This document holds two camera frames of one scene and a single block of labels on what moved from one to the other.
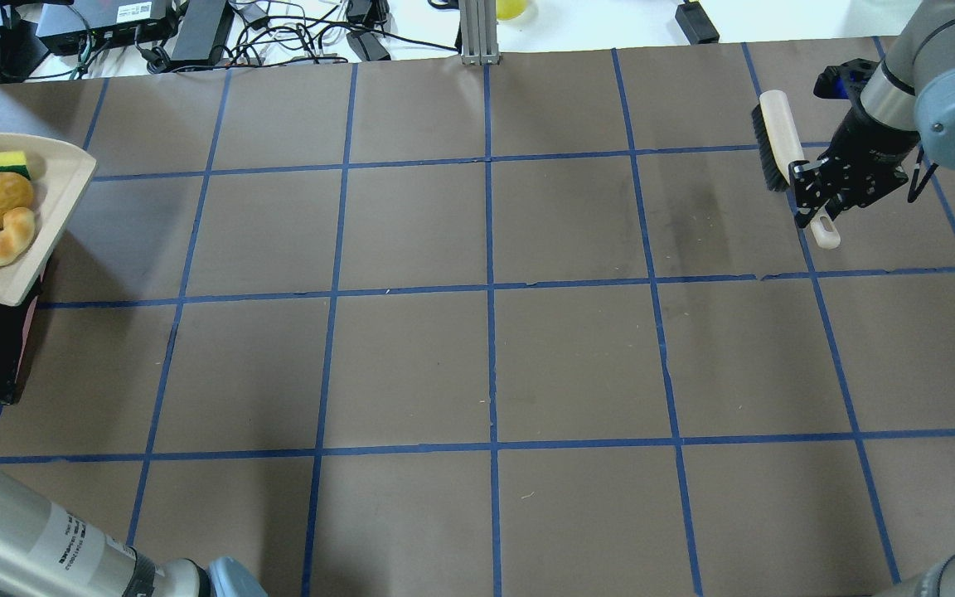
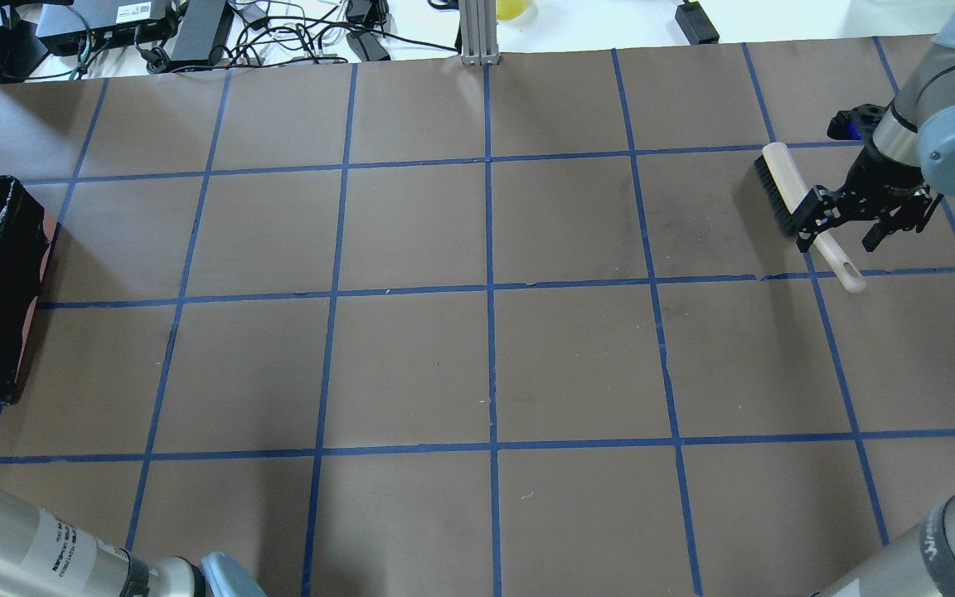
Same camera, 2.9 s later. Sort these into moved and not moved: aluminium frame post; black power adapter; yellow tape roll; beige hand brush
Moved: beige hand brush
Not moved: black power adapter; aluminium frame post; yellow tape roll
